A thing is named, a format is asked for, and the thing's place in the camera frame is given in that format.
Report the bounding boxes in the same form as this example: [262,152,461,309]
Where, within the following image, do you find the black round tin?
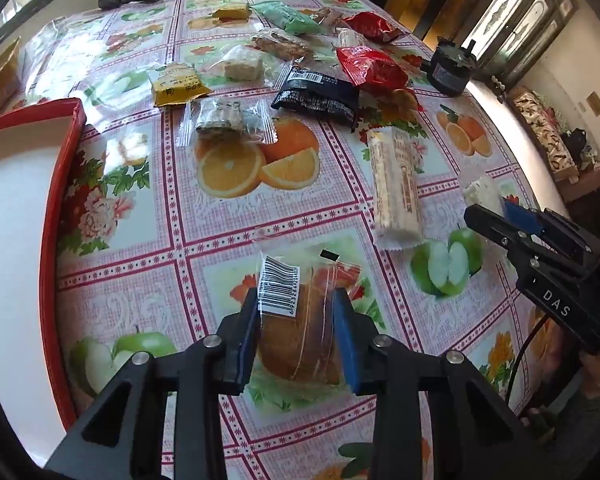
[420,36,478,97]

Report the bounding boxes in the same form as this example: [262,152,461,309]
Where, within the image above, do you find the floral patterned sofa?
[510,85,581,186]

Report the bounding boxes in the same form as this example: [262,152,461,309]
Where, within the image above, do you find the short white cracker roll packet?
[335,28,368,53]

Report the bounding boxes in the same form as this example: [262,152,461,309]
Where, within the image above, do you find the brown bread clear packet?
[252,247,366,386]

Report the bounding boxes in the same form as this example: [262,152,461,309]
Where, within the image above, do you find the white cake clear packet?
[202,44,286,83]

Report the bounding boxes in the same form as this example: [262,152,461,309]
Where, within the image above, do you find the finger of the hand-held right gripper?
[464,203,546,267]
[502,197,593,257]

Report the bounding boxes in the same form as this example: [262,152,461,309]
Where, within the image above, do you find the person's right forearm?
[525,350,600,480]

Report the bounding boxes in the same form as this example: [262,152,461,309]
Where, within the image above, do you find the black cable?
[509,310,548,403]

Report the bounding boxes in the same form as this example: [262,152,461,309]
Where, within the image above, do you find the white snack clear packet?
[462,175,506,216]

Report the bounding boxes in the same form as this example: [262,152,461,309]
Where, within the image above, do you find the clear packet dark green snack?
[177,97,279,147]

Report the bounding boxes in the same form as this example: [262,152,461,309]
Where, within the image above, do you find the yellow snack packet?
[146,62,215,108]

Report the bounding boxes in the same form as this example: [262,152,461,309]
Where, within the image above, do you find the clear packet orange snack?
[375,87,423,113]

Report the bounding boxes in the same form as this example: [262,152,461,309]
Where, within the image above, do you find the large red snack packet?
[335,46,411,92]

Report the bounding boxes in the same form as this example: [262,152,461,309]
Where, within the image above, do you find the black snack packet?
[271,65,360,126]

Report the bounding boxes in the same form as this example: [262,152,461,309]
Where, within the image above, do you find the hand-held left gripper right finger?
[331,287,546,480]

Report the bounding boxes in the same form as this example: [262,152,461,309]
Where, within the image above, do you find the red tray white inside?
[0,97,88,431]

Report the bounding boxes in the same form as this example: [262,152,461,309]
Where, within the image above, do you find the small yellow cake packet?
[210,3,253,23]

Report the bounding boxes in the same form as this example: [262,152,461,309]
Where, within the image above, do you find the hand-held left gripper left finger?
[45,287,261,480]

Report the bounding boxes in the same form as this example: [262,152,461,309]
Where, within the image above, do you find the long white cracker roll packet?
[366,126,425,251]

